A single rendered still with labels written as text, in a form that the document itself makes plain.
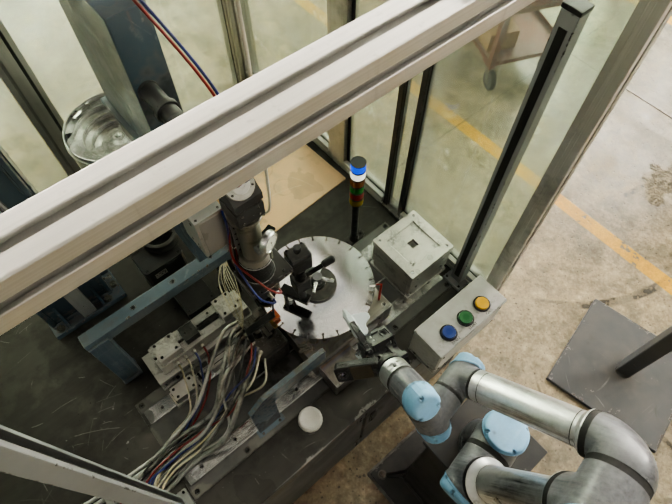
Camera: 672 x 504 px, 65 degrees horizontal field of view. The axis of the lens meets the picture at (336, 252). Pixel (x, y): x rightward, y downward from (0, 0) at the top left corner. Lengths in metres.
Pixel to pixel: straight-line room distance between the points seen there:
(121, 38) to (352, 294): 0.87
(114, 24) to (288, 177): 1.07
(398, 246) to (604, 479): 0.90
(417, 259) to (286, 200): 0.56
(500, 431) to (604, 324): 1.45
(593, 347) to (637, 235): 0.73
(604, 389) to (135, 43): 2.27
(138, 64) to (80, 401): 1.04
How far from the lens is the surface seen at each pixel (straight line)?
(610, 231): 3.09
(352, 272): 1.54
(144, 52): 1.12
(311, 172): 2.00
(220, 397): 1.52
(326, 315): 1.48
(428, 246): 1.67
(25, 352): 1.91
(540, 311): 2.71
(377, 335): 1.33
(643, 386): 2.74
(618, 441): 1.10
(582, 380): 2.63
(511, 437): 1.43
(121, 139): 1.83
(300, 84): 0.40
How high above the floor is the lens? 2.31
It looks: 60 degrees down
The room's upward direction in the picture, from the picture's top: straight up
